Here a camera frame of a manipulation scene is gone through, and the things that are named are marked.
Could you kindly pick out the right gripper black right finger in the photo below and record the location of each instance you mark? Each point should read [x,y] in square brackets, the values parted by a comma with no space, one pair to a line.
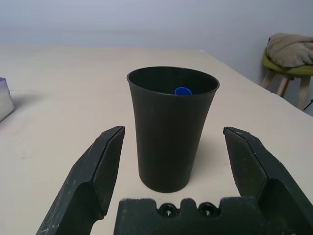
[271,181]

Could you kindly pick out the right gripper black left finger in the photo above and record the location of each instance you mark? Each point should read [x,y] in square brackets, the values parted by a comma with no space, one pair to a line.
[83,186]

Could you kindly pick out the black tripod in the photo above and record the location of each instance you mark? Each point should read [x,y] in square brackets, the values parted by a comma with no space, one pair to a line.
[308,104]

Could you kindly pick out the black plastic cup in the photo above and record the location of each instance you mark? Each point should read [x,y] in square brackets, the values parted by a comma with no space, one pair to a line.
[166,137]

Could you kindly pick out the green stool wooden legs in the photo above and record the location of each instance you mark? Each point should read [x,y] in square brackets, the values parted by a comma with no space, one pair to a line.
[281,68]

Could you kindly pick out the purple tissue pack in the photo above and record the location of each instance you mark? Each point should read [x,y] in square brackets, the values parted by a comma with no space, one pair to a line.
[5,102]

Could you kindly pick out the blue capped pen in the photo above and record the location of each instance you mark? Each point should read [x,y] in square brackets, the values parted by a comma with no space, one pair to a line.
[183,91]

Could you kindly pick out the beige blanket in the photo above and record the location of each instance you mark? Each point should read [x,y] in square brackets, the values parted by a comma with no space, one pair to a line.
[288,49]

